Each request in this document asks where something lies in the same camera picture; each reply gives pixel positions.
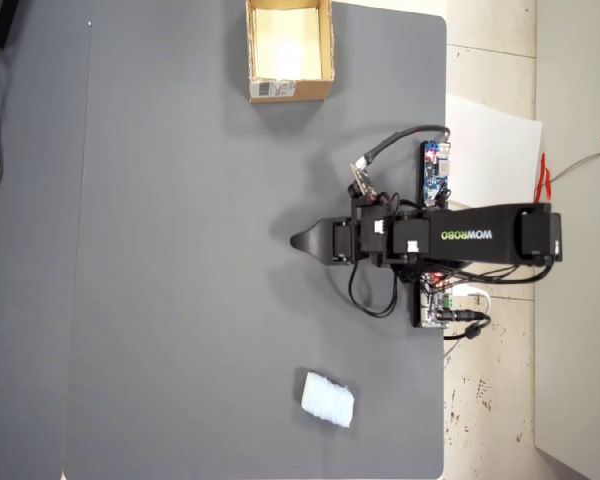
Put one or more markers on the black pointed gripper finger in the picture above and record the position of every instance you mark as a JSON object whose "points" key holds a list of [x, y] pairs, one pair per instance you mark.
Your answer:
{"points": [[315, 241]]}

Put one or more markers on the wide grey desk mat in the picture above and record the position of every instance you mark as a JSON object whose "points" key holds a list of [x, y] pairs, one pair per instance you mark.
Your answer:
{"points": [[205, 250]]}

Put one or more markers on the black object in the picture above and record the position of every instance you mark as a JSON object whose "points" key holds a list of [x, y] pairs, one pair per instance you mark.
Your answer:
{"points": [[0, 20]]}

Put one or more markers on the white motor controller board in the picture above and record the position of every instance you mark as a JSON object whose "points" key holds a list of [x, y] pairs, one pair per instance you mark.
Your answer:
{"points": [[432, 307]]}

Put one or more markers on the barcode shipping label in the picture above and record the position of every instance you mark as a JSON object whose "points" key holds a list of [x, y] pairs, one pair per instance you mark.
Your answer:
{"points": [[275, 90]]}

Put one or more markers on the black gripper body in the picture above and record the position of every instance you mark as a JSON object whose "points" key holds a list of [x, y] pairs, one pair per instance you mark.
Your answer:
{"points": [[367, 235]]}

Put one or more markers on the white paper sheet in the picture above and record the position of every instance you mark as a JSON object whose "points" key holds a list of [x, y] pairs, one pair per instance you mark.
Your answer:
{"points": [[490, 160]]}

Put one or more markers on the narrow grey desk mat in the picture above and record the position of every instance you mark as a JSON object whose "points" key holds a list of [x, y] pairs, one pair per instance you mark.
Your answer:
{"points": [[30, 300]]}

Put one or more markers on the open cardboard box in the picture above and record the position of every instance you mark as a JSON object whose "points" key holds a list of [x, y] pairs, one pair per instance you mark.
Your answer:
{"points": [[311, 90]]}

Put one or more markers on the blue circuit board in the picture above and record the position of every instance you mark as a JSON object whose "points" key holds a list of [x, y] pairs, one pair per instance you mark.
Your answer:
{"points": [[435, 175]]}

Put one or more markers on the white cabinet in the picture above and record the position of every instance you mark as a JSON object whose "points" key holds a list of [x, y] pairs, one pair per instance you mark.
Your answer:
{"points": [[580, 300]]}

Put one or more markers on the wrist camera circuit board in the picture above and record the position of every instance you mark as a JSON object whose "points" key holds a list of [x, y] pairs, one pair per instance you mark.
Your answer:
{"points": [[363, 180]]}

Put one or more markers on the black WOWROBO robot arm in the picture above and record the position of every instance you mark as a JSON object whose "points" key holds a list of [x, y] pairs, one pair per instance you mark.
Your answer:
{"points": [[472, 235]]}

